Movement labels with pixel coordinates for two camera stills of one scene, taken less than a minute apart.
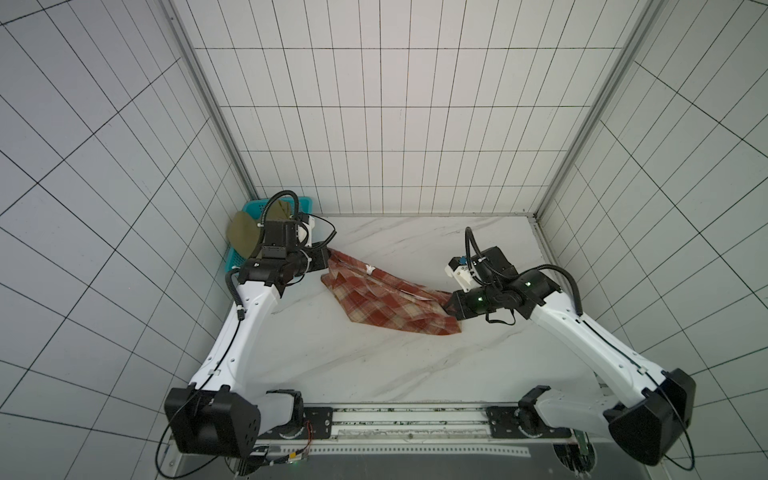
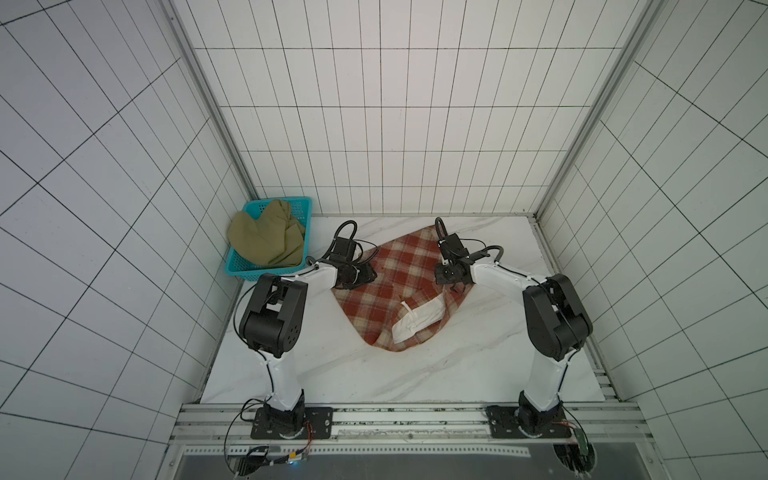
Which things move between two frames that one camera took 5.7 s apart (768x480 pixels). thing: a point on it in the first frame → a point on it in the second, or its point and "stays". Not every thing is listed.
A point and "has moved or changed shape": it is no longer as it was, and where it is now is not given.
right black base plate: (521, 422) stays
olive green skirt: (244, 232) stays
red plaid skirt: (370, 295) has moved or changed shape
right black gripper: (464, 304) → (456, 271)
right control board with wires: (580, 456) stays
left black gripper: (321, 255) → (367, 276)
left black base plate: (321, 419) stays
